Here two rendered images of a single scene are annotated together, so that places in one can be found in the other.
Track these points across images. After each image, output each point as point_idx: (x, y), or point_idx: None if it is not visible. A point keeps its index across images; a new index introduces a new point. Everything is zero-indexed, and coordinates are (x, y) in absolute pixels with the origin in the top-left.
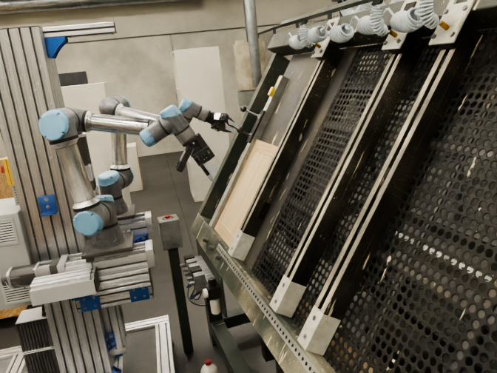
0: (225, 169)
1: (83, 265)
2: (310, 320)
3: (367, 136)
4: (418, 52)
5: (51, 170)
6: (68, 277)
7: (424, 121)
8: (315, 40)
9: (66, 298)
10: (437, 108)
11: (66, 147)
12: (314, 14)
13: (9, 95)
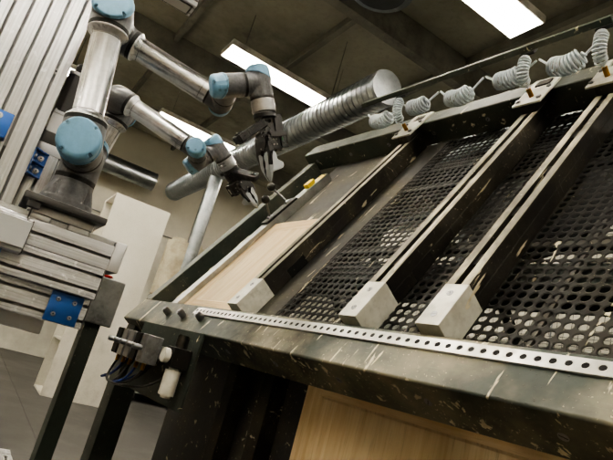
0: (209, 256)
1: (13, 211)
2: (441, 297)
3: (496, 165)
4: (548, 121)
5: (31, 87)
6: None
7: (589, 136)
8: (416, 108)
9: None
10: (598, 132)
11: (111, 35)
12: (426, 80)
13: None
